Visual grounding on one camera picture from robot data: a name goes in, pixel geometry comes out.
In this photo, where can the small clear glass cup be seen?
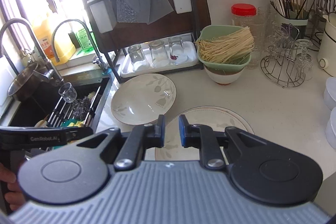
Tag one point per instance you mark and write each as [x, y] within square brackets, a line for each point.
[67, 92]

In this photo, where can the white electric pot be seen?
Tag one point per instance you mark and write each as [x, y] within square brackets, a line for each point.
[328, 43]

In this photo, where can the leaf-patterned deep plate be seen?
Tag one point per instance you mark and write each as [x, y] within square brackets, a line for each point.
[141, 100]

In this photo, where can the clear drinking glass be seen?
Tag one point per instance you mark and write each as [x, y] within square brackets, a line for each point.
[138, 57]
[158, 53]
[178, 49]

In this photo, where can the stack of clear glass cups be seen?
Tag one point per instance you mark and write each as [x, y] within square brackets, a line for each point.
[263, 29]

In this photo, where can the black kitchen sink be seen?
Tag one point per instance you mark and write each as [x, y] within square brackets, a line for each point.
[26, 113]

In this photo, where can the green dish soap bottle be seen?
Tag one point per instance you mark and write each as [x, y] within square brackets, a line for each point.
[84, 37]

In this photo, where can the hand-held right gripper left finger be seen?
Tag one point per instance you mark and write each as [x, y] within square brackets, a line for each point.
[161, 134]

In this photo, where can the bundle of pale noodles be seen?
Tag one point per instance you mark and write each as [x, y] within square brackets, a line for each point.
[225, 47]

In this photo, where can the white bowl with red foot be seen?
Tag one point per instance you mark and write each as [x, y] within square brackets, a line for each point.
[224, 77]

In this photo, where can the clear stemmed glass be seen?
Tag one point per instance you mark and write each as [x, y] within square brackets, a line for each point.
[304, 57]

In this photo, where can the curved metal faucet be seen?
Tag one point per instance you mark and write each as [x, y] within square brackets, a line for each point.
[15, 22]
[71, 22]

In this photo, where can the metal sink drain rack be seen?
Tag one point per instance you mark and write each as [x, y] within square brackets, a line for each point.
[65, 112]

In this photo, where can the person's left hand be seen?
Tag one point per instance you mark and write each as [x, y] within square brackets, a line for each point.
[11, 193]

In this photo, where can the orange detergent bottle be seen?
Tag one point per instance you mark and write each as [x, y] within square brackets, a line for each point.
[52, 40]

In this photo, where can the bundle of chopsticks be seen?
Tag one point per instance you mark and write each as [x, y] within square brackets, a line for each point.
[286, 1]

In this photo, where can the green plastic colander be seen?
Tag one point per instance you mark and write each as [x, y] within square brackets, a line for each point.
[210, 29]

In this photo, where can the large white plate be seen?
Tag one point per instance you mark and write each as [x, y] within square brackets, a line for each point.
[210, 116]

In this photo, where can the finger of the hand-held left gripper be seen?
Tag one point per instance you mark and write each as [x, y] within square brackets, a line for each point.
[78, 131]

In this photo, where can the red-lidded plastic jar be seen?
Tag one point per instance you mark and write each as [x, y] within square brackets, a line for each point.
[242, 16]

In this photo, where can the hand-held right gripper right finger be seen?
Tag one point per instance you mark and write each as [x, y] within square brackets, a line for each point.
[182, 134]

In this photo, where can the white drip tray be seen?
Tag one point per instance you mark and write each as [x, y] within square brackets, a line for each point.
[191, 53]

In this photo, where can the metal cooking pot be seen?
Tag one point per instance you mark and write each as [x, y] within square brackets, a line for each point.
[23, 81]

